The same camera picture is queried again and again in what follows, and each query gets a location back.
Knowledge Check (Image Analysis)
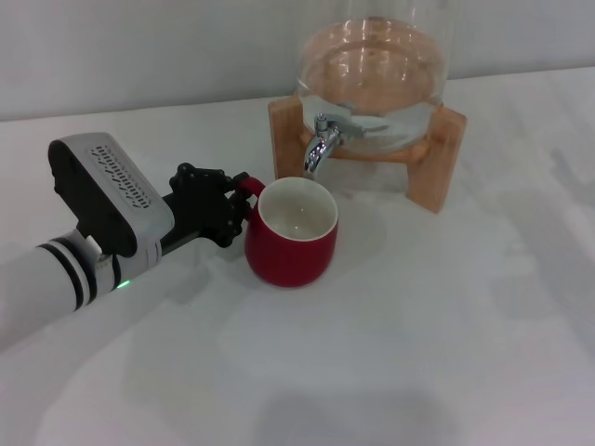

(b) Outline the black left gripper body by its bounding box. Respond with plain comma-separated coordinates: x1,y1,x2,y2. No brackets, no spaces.
157,162,233,257

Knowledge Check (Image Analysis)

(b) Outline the red ceramic cup white inside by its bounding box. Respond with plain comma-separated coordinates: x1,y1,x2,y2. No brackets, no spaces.
235,176,339,289

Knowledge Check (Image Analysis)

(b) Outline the chrome dispenser faucet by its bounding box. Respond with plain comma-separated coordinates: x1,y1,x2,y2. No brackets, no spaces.
304,112,343,179

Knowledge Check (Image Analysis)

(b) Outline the wooden dispenser stand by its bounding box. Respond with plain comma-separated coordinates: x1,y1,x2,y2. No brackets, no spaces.
268,96,468,216

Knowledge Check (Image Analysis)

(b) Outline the clear glass drink dispenser jar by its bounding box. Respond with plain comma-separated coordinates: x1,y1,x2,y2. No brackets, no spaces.
294,0,450,154

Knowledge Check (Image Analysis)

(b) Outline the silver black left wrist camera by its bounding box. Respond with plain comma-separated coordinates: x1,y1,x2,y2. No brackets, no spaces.
47,132,176,267

